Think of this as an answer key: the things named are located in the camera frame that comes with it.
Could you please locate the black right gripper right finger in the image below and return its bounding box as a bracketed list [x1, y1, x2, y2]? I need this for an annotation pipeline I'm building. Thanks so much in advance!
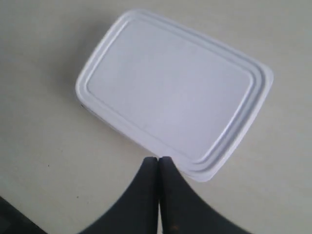
[158, 156, 248, 234]

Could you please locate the white lidded plastic container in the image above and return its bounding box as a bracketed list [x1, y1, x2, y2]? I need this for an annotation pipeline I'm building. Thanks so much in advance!
[75, 9, 273, 182]

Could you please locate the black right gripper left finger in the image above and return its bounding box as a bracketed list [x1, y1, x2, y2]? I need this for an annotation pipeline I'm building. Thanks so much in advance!
[81, 157, 158, 234]

